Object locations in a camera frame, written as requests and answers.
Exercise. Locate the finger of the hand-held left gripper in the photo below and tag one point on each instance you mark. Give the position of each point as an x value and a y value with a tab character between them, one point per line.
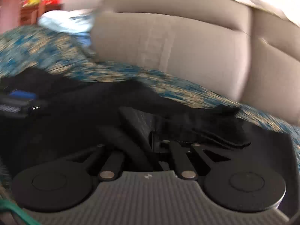
22	95

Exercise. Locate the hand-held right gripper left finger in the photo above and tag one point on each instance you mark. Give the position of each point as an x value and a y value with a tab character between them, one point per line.
112	163

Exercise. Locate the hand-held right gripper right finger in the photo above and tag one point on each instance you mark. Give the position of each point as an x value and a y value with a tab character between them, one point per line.
178	160

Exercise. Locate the black pants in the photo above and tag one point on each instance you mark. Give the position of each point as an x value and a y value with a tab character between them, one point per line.
93	103

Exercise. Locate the teal paisley blanket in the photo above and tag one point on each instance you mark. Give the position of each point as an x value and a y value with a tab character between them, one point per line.
46	49

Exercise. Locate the reddish wooden nightstand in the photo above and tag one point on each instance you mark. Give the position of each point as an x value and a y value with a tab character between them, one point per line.
27	14

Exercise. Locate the light blue clothes pile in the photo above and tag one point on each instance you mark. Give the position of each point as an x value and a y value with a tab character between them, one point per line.
61	21

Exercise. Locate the red box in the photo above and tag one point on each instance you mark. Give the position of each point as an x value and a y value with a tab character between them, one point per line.
50	1

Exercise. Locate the beige leather headboard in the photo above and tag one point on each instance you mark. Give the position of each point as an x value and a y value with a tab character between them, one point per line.
187	51

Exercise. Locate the white cloth headboard cover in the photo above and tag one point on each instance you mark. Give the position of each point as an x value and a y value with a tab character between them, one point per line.
257	2

